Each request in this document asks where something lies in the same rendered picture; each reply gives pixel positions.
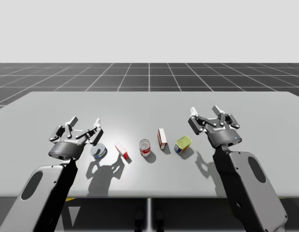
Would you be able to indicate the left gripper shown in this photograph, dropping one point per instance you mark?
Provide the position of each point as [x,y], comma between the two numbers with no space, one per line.
[67,148]

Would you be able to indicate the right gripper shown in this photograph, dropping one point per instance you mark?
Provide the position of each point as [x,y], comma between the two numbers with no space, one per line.
[224,137]

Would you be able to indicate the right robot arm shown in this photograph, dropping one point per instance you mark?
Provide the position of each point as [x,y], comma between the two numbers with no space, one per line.
[248,188]

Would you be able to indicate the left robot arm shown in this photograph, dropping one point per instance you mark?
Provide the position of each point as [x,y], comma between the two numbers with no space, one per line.
[43,193]

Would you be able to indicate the blue flat can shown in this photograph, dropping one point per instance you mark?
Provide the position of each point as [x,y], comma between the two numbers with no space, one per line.
[99,151]

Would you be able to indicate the green and blue rectangular can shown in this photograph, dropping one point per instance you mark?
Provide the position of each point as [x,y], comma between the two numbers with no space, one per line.
[182,144]

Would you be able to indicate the red and white can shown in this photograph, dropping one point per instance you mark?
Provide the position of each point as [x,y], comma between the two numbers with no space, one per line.
[145,148]

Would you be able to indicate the small red and white carton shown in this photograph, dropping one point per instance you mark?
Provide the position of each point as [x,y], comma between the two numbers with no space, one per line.
[122,151]

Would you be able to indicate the tall red and white carton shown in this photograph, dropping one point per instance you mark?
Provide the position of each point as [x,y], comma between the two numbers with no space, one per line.
[162,139]

